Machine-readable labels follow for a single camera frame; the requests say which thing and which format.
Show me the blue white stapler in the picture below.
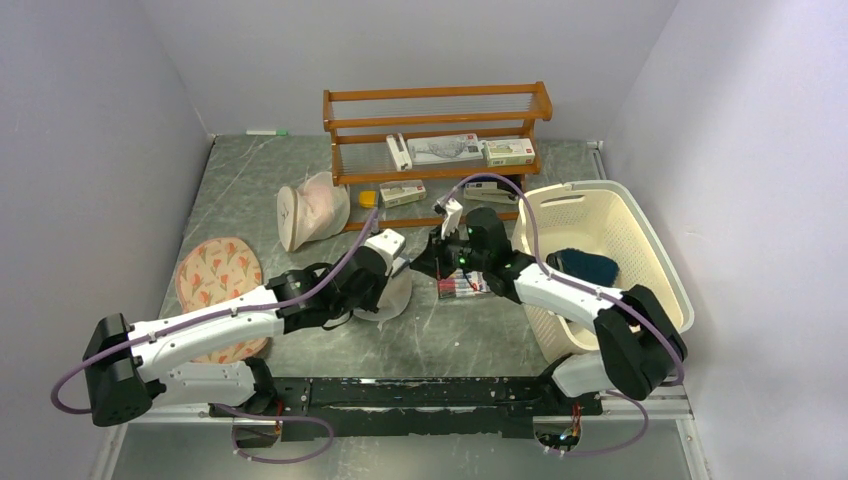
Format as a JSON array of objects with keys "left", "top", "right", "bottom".
[{"left": 462, "top": 177, "right": 519, "bottom": 205}]

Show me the coloured marker pack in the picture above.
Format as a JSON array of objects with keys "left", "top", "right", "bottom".
[{"left": 437, "top": 269, "right": 491, "bottom": 299}]

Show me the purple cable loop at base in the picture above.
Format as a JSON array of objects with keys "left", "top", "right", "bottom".
[{"left": 215, "top": 402, "right": 336, "bottom": 465}]

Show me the dark blue garment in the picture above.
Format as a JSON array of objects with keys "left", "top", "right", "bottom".
[{"left": 545, "top": 248, "right": 620, "bottom": 287}]

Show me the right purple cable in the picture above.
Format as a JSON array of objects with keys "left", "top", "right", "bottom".
[{"left": 442, "top": 173, "right": 686, "bottom": 387}]

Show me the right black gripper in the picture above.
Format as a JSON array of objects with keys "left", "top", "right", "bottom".
[{"left": 411, "top": 222, "right": 490, "bottom": 281}]

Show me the floral pink oval pad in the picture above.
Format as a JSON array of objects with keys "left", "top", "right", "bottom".
[{"left": 174, "top": 236, "right": 272, "bottom": 366}]

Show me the round white mesh laundry bag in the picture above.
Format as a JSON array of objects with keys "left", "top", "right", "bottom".
[{"left": 352, "top": 257, "right": 412, "bottom": 322}]

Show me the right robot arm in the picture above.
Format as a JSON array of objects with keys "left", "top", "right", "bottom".
[{"left": 411, "top": 208, "right": 687, "bottom": 414}]

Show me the flat white patterned box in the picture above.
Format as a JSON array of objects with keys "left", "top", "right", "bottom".
[{"left": 406, "top": 133, "right": 484, "bottom": 166}]

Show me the green white marker pen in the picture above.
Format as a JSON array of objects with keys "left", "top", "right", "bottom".
[{"left": 245, "top": 129, "right": 289, "bottom": 137}]

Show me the green white box on shelf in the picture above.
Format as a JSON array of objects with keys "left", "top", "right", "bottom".
[{"left": 482, "top": 138, "right": 536, "bottom": 167}]

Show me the small white box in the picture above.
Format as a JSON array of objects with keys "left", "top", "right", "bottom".
[{"left": 379, "top": 180, "right": 427, "bottom": 208}]

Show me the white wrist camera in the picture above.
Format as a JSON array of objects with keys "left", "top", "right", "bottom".
[
  {"left": 364, "top": 229, "right": 406, "bottom": 267},
  {"left": 433, "top": 197, "right": 463, "bottom": 240}
]

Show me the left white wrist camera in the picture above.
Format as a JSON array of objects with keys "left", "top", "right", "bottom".
[{"left": 364, "top": 229, "right": 406, "bottom": 267}]

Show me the black base frame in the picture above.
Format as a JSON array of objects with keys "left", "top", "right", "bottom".
[{"left": 235, "top": 376, "right": 602, "bottom": 441}]

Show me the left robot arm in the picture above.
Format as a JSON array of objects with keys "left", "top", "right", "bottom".
[{"left": 83, "top": 245, "right": 408, "bottom": 427}]

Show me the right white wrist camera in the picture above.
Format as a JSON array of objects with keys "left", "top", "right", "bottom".
[{"left": 433, "top": 197, "right": 463, "bottom": 240}]

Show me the cream plastic laundry basket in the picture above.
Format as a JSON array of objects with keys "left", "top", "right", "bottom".
[{"left": 511, "top": 180, "right": 694, "bottom": 333}]

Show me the pink mesh laundry bag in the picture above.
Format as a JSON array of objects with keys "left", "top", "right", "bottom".
[{"left": 276, "top": 172, "right": 351, "bottom": 252}]

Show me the yellow small block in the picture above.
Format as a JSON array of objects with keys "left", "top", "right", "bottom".
[{"left": 358, "top": 190, "right": 379, "bottom": 209}]

